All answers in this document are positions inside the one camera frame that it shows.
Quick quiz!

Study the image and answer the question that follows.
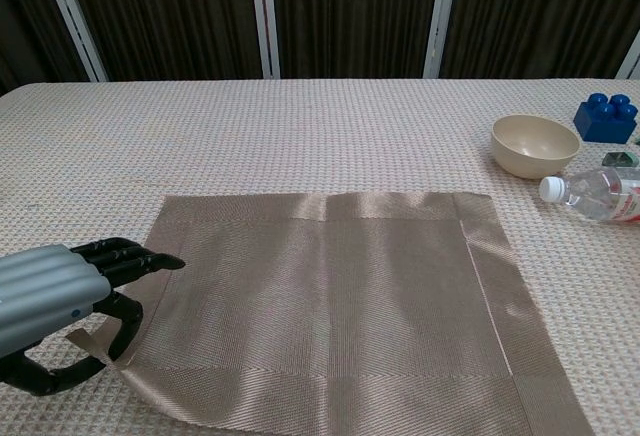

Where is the small metal clip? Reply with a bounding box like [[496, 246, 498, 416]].
[[601, 150, 640, 167]]

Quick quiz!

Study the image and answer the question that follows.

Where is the left black-fingered robot hand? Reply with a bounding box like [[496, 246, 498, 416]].
[[0, 237, 187, 397]]

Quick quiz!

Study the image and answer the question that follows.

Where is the blue toy building block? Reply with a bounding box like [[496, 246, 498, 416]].
[[572, 93, 640, 145]]

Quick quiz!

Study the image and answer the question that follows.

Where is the dark pleated curtain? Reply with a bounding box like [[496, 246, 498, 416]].
[[0, 0, 640, 97]]

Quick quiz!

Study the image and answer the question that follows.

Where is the white frame post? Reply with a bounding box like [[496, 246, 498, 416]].
[[248, 0, 282, 80], [37, 0, 110, 82], [615, 35, 640, 80], [423, 0, 460, 79]]

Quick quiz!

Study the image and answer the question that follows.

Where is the brown woven placemat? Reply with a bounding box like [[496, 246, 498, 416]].
[[64, 190, 596, 436]]

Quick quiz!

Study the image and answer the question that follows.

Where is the pink woven tablecloth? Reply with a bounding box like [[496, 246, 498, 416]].
[[0, 77, 640, 436]]

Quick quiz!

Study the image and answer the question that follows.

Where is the light brown bowl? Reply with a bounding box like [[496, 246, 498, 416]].
[[490, 114, 581, 180]]

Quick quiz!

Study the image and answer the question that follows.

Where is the clear plastic water bottle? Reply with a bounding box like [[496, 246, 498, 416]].
[[538, 165, 640, 227]]

